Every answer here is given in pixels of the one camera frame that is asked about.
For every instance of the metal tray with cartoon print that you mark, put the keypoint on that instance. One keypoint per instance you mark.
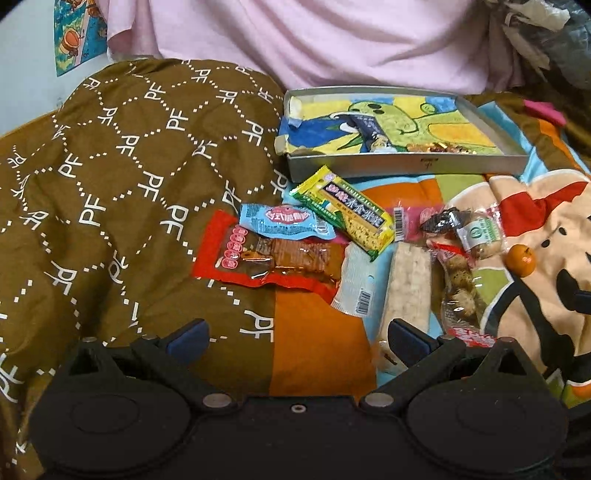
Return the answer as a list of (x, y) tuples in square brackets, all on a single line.
[(415, 162)]

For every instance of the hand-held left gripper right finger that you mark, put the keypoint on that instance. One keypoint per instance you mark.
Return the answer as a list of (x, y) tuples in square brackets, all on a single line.
[(405, 336)]

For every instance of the white snack packet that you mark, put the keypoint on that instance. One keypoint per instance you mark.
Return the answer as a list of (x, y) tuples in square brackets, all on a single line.
[(358, 281)]

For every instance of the yellow green biscuit packet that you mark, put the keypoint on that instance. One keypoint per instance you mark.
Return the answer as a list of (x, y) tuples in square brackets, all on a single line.
[(346, 212)]

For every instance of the pink cloth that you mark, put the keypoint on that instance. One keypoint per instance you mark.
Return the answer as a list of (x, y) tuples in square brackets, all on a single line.
[(323, 41)]

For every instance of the round cake packet green label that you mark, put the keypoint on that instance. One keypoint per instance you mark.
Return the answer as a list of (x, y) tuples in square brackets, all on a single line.
[(482, 235)]

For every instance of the clear-wrapped rice cracker bar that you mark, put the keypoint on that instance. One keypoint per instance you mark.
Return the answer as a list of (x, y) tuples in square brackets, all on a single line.
[(408, 281)]

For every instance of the wall poster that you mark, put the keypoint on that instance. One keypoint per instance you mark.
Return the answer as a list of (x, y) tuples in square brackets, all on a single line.
[(76, 37)]

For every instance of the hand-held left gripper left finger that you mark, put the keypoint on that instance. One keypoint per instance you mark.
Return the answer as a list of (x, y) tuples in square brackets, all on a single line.
[(185, 339)]

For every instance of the small orange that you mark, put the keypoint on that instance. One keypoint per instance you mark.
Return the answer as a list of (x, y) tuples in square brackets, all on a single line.
[(520, 260)]

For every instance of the magenta cloth piece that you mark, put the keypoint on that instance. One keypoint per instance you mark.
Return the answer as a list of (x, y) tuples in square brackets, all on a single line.
[(545, 112)]

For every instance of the dark stick snack packet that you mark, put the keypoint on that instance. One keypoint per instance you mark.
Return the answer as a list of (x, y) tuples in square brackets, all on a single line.
[(369, 131)]

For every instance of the shiny brown candy wrapper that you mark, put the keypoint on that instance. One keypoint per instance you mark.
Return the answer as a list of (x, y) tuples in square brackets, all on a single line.
[(436, 147)]

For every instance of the blue snack packet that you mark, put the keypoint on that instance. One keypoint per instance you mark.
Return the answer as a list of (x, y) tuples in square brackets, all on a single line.
[(281, 219)]

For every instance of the dark wrapped candy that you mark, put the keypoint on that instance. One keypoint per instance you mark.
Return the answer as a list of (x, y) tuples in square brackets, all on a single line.
[(438, 221)]

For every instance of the brown patterned quilt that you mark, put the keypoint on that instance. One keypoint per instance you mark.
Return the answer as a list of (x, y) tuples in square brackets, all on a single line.
[(115, 184)]

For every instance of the red snack packet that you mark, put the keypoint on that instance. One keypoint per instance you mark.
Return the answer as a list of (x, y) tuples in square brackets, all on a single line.
[(217, 249)]

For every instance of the colourful printed blanket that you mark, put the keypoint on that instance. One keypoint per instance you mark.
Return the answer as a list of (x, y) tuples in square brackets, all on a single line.
[(323, 346)]

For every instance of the dark grey cloth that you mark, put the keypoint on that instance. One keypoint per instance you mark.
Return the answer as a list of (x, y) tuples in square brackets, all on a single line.
[(570, 50)]

